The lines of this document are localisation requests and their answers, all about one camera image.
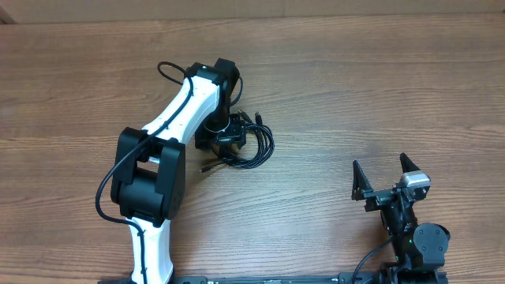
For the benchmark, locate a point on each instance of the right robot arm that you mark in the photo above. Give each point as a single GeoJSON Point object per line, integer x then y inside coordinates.
{"type": "Point", "coordinates": [419, 248]}

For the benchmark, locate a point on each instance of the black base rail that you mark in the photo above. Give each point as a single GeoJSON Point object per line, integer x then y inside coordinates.
{"type": "Point", "coordinates": [341, 278]}

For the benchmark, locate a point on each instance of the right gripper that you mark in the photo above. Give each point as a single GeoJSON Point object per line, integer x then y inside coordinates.
{"type": "Point", "coordinates": [379, 198]}

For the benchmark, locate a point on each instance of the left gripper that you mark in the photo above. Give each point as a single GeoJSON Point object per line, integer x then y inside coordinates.
{"type": "Point", "coordinates": [236, 132]}

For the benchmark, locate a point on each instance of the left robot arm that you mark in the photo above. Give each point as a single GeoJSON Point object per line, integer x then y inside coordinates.
{"type": "Point", "coordinates": [148, 182]}

